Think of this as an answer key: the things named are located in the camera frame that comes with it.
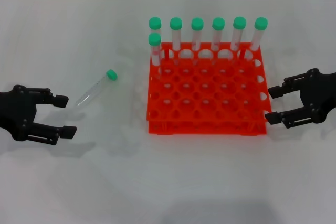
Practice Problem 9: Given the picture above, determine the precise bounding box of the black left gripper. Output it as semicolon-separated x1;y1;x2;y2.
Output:
0;84;78;146

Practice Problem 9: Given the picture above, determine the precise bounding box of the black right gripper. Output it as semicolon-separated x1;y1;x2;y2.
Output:
265;68;336;130

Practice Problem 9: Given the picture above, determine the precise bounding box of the green-capped clear test tube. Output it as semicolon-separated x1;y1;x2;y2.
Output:
170;17;183;65
240;17;269;62
229;16;247;62
191;17;205;66
148;33;162;80
211;17;226;65
74;69;118;109
149;16;163;44

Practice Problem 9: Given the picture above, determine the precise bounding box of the orange plastic test tube rack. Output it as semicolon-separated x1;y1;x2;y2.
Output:
145;41;274;136

